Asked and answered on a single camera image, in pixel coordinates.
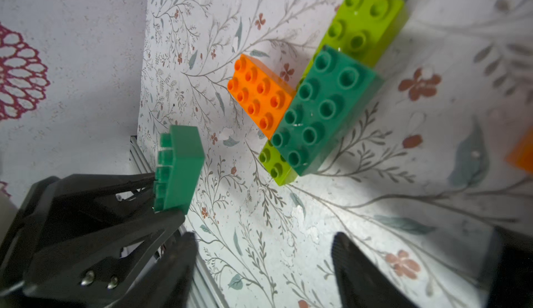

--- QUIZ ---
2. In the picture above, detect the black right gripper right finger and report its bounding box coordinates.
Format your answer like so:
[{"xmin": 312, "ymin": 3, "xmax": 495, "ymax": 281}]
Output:
[{"xmin": 331, "ymin": 232, "xmax": 416, "ymax": 308}]

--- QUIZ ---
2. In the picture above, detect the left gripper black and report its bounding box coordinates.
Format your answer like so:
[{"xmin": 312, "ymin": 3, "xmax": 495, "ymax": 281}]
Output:
[{"xmin": 1, "ymin": 173, "xmax": 185, "ymax": 300}]

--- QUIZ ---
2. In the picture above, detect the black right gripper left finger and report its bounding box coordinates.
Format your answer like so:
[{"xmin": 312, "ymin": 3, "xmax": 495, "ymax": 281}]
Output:
[{"xmin": 108, "ymin": 232, "xmax": 198, "ymax": 307}]

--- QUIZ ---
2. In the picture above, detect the dark green lego brick front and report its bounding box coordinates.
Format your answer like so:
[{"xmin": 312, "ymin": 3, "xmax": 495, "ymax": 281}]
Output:
[{"xmin": 154, "ymin": 125, "xmax": 205, "ymax": 214}]

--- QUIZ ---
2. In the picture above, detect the dark green lego brick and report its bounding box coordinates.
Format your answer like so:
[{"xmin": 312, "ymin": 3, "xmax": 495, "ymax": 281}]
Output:
[
  {"xmin": 271, "ymin": 46, "xmax": 383, "ymax": 176},
  {"xmin": 154, "ymin": 125, "xmax": 205, "ymax": 214}
]

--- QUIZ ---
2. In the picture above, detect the orange lego brick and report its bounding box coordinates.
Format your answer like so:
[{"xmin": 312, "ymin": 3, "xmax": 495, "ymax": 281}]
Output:
[
  {"xmin": 228, "ymin": 54, "xmax": 296, "ymax": 139},
  {"xmin": 505, "ymin": 127, "xmax": 533, "ymax": 175}
]

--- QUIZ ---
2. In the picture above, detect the long lime green lego brick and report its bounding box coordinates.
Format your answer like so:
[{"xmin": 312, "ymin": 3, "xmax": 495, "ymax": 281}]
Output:
[{"xmin": 259, "ymin": 0, "xmax": 408, "ymax": 186}]

